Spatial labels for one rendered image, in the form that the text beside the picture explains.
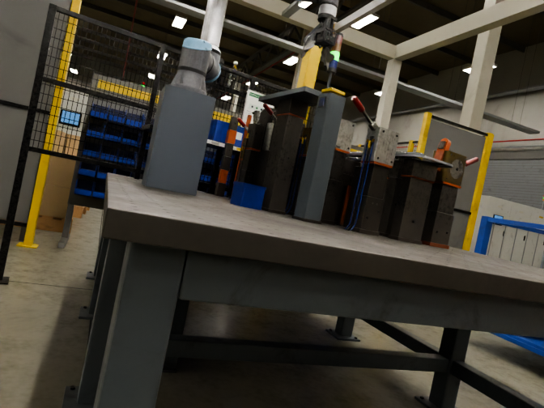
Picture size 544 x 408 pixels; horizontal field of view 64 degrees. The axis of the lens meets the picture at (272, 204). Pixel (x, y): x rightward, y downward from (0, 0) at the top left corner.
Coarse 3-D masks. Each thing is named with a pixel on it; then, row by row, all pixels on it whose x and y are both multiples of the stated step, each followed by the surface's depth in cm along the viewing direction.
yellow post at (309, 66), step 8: (312, 48) 320; (304, 56) 325; (312, 56) 321; (320, 56) 324; (304, 64) 323; (312, 64) 322; (304, 72) 321; (312, 72) 322; (304, 80) 320; (312, 80) 323; (304, 120) 324
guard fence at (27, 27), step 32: (0, 0) 319; (32, 0) 326; (64, 0) 333; (0, 32) 320; (32, 32) 328; (64, 32) 335; (0, 64) 322; (32, 64) 330; (64, 64) 335; (0, 96) 324; (0, 128) 326; (0, 160) 327; (32, 160) 335; (0, 192) 329; (32, 224) 336
